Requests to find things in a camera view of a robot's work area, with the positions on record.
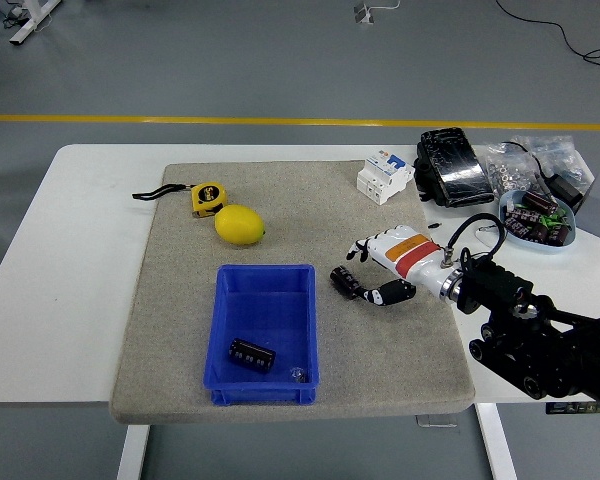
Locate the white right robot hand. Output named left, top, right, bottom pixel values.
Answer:
left=344, top=224, right=455, bottom=307

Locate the blue plastic box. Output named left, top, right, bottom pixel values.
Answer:
left=201, top=263, right=321, bottom=407

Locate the white circuit breaker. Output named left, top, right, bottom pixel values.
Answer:
left=355, top=153, right=416, bottom=206

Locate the black glossy device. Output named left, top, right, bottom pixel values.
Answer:
left=414, top=127, right=497, bottom=209

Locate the light blue bowl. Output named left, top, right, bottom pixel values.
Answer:
left=498, top=188, right=579, bottom=254

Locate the grey-brown mat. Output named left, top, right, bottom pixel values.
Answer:
left=108, top=159, right=477, bottom=426

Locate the clear bag of nuts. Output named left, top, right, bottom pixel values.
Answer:
left=479, top=142, right=546, bottom=196

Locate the black power adapter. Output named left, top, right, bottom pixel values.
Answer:
left=549, top=172, right=586, bottom=211

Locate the yellow lemon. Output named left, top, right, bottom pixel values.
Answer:
left=214, top=203, right=267, bottom=246

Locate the clear bag of parts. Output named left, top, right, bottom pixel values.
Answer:
left=512, top=134, right=596, bottom=184

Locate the yellow tape measure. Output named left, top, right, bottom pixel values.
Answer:
left=132, top=182, right=229, bottom=219

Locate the table control panel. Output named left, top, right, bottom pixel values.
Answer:
left=545, top=401, right=600, bottom=415

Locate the white table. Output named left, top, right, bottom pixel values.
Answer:
left=0, top=143, right=600, bottom=480

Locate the thin wire with connector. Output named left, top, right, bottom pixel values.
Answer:
left=476, top=223, right=507, bottom=249

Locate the clear bracket under table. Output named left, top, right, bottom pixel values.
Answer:
left=415, top=413, right=459, bottom=429

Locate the silver bracket with white cord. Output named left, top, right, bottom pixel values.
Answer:
left=353, top=0, right=401, bottom=25

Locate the black floor cable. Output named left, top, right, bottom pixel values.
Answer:
left=494, top=0, right=600, bottom=75

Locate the white metal frame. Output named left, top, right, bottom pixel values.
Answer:
left=9, top=0, right=61, bottom=47

